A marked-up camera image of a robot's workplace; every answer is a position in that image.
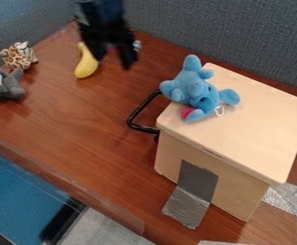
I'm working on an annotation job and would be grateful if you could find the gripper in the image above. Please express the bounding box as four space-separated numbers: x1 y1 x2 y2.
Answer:
78 18 144 72

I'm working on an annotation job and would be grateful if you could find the blue plush elephant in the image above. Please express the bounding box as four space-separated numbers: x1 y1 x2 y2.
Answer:
157 54 242 124

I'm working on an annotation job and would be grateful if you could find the yellow toy banana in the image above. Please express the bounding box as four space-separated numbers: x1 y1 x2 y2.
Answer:
73 41 101 79

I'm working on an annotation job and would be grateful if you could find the leopard print plush animal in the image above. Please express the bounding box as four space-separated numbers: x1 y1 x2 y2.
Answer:
0 40 40 72

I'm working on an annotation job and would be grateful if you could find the grey plush animal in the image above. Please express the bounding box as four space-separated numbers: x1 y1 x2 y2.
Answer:
0 67 29 100

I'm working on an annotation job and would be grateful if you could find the cabinet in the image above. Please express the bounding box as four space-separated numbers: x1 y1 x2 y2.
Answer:
152 61 297 223

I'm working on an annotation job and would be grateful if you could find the grey tape strip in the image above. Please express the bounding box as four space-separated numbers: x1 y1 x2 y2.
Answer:
160 159 220 231

